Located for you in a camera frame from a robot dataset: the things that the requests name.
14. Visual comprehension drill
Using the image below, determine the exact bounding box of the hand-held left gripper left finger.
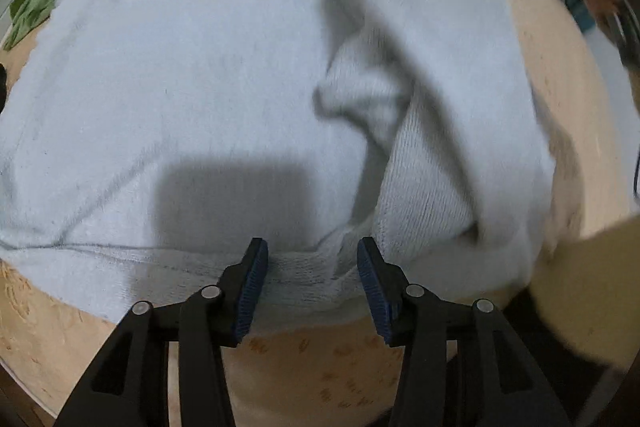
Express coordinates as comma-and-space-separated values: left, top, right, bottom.
52, 237, 269, 427

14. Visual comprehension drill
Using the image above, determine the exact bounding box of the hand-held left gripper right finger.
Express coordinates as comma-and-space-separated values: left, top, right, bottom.
357, 237, 571, 427

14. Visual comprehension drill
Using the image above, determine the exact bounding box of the light blue fleece sweater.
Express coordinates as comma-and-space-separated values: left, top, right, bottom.
0, 0, 556, 338

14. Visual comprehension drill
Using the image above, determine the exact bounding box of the beige floral mattress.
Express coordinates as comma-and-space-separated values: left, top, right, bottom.
0, 0, 631, 427

